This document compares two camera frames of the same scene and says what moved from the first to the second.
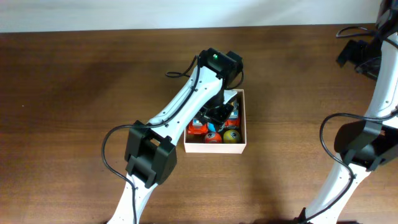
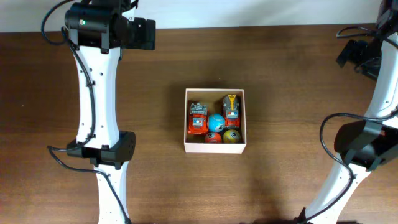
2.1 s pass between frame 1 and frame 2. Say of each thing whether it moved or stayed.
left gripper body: moved
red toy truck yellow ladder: stayed
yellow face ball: stayed
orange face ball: stayed
